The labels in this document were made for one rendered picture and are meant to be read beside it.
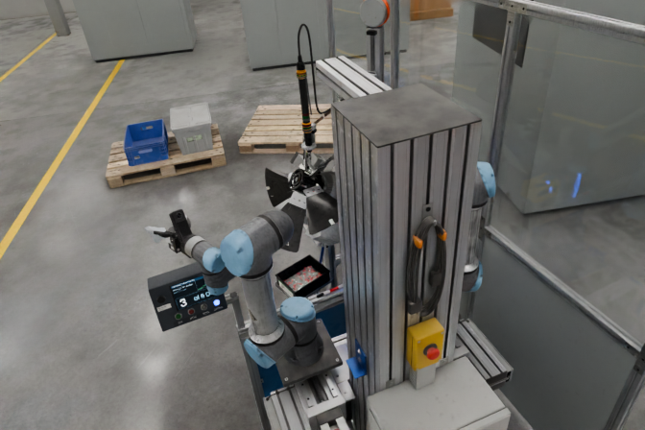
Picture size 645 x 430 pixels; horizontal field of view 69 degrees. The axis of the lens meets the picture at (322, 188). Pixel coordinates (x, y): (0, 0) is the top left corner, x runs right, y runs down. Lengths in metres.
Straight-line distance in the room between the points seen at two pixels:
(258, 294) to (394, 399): 0.49
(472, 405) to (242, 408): 1.75
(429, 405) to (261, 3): 6.68
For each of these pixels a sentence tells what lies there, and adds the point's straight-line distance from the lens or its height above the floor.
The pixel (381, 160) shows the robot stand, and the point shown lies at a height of 1.99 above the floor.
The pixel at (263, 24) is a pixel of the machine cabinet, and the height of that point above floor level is 0.71.
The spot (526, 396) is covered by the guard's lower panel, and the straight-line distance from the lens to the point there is 2.81.
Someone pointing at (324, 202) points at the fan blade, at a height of 1.18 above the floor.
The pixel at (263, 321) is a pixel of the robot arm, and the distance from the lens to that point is 1.51.
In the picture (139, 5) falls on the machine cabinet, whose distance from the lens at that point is 9.28.
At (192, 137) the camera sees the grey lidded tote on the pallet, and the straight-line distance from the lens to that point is 5.10.
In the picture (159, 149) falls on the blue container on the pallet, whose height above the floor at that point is 0.28.
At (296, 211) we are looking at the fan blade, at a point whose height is 1.07.
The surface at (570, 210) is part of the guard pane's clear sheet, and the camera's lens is 2.03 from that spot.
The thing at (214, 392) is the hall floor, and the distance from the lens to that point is 3.09.
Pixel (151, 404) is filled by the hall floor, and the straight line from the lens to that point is 3.18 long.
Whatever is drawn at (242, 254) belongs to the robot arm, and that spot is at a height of 1.65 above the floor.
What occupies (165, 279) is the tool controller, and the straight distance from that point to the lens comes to 1.92.
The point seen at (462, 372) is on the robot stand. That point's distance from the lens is 1.55.
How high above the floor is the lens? 2.47
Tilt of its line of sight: 33 degrees down
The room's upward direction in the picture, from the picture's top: 5 degrees counter-clockwise
